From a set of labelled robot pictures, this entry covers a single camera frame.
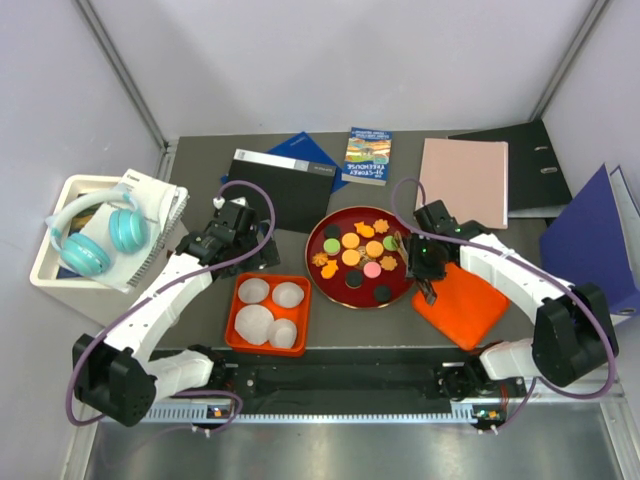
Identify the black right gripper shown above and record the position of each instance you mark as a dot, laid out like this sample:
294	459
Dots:
416	267

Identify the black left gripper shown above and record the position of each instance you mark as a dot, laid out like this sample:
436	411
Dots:
268	254

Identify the orange swirl cookie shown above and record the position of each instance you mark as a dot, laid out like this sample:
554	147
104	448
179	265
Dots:
320	259

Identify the green macaron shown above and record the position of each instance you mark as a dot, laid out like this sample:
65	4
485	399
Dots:
331	246
389	243

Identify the orange round cookie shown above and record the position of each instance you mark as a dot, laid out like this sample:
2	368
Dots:
374	249
350	240
350	257

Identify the black cookie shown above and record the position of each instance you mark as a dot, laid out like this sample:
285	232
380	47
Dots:
382	294
354	279
332	231

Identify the metal tongs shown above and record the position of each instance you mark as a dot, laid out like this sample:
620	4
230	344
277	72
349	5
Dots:
398	241

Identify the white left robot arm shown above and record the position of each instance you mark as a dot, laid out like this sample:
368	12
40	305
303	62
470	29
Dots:
114	372

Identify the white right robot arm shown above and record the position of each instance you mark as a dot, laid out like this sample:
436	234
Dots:
573	333

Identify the white paper cup top-left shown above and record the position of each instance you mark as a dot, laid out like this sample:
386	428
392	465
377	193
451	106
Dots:
253	291

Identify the orange box lid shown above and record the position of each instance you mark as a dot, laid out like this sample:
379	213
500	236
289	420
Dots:
466	308

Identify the white paper cup top-right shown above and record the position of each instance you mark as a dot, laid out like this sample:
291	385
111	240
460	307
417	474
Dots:
288	295

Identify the orange flower cookie right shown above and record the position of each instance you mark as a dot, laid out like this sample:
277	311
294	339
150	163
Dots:
388	263

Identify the orange flower cookie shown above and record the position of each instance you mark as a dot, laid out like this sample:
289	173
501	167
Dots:
381	226
388	263

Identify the orange cookie box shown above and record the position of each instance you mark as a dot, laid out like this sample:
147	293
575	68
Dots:
299	315

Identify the white paper cup bottom-left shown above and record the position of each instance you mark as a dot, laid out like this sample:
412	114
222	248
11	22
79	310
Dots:
251	323

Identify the pink macaron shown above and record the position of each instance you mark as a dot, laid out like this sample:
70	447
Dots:
372	270

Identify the orange fish cookie bottom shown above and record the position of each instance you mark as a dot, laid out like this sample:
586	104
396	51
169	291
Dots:
329	270

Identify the orange fish cookie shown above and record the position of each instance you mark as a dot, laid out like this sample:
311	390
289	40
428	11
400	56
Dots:
329	270
364	230

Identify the white paper cup bottom-right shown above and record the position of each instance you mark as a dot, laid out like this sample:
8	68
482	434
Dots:
282	333

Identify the black notebook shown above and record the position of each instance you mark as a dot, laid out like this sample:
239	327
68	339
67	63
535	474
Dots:
299	189

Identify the orange flower cookie top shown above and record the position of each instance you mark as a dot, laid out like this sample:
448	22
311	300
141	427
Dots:
381	226

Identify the red round tray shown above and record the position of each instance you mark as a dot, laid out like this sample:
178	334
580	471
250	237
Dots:
335	288

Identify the orange fish cookie top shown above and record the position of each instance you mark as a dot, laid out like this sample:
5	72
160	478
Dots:
364	230

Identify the white spiral manual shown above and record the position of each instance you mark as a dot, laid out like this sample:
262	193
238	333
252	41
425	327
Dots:
162	204

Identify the pink folder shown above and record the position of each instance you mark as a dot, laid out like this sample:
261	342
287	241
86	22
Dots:
470	177

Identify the teal headphones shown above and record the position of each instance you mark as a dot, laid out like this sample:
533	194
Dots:
94	226

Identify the colourful paperback book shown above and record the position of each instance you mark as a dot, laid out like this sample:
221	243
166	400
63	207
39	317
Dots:
367	157

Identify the white storage bin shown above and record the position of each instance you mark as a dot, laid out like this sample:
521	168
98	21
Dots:
98	302

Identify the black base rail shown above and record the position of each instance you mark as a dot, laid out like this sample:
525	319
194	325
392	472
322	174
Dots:
358	381

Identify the black ring binder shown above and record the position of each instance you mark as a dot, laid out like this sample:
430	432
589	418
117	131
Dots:
537	187

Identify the blue ring binder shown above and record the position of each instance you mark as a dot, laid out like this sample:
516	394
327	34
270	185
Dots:
596	239

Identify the grey cable duct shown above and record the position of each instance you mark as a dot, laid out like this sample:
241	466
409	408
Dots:
218	411

